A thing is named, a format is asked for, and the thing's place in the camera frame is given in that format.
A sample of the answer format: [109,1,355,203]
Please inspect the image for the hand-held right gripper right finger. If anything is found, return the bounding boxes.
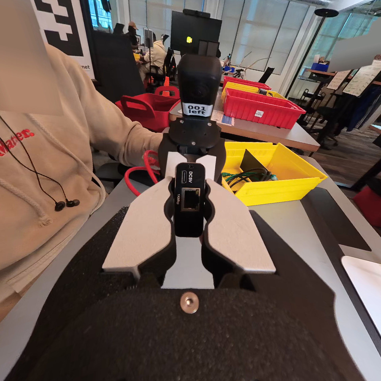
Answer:
[202,178,276,288]

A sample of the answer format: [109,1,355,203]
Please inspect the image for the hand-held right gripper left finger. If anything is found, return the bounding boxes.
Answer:
[102,176,177,287]

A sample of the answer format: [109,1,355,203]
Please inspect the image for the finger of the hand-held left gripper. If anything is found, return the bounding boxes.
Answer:
[196,155,217,183]
[165,152,188,180]

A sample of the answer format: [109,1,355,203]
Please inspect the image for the red ethernet cable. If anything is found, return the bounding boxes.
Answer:
[124,150,162,197]

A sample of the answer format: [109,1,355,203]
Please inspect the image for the black ethernet port adapter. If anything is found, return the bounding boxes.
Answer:
[174,162,206,238]

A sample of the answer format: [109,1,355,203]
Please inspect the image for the person's left forearm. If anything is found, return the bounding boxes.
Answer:
[88,86,165,168]

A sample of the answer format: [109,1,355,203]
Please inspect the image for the paper sheet with print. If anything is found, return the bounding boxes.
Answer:
[213,110,236,126]

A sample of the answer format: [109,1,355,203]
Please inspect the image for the black flat card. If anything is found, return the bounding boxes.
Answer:
[239,149,272,179]

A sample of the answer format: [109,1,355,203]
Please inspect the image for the yellow ribbed bin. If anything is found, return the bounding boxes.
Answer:
[221,82,288,103]

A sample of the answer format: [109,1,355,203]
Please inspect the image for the grey table with wooden edge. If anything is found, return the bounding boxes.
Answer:
[169,101,321,153]

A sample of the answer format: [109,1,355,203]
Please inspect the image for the long red ribbed bin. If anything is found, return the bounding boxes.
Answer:
[223,88,306,130]

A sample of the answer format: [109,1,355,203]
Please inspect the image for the yellow plastic bin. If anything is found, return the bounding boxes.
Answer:
[221,142,328,207]

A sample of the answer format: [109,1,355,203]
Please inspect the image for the small red ribbed bin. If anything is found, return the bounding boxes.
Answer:
[222,76,272,90]

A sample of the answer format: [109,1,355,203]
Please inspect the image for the black partition panel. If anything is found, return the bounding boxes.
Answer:
[90,29,144,102]

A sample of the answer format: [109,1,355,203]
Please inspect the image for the black monitor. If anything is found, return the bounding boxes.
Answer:
[170,10,223,58]

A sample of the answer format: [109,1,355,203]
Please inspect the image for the black office chair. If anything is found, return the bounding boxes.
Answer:
[298,89,341,150]

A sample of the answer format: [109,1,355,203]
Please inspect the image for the red stool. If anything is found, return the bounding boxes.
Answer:
[352,185,381,220]

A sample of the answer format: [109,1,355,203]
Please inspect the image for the white flat device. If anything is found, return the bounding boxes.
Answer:
[341,255,381,335]

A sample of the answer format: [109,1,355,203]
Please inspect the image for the black floor lamp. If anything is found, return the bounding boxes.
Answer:
[289,8,340,99]

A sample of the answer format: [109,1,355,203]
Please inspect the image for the black and white pattern poster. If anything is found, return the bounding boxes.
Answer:
[31,0,96,80]

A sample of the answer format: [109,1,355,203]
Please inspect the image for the whiteboard with handwriting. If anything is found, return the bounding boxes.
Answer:
[327,60,381,98]

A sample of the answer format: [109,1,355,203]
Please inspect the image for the green cable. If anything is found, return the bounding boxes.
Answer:
[222,167,279,191]

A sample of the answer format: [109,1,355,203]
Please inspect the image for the red basket with handles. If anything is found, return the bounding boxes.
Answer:
[115,86,181,133]

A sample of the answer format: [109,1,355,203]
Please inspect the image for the black wired earphones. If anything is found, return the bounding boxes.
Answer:
[0,114,80,212]

